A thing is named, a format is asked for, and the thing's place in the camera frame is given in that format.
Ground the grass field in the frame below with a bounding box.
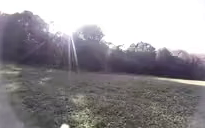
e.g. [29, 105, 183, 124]
[0, 63, 205, 128]

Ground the wood of trees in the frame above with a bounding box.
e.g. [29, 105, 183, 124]
[0, 9, 205, 82]

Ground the robot's own part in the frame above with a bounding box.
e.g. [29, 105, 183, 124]
[60, 123, 71, 128]

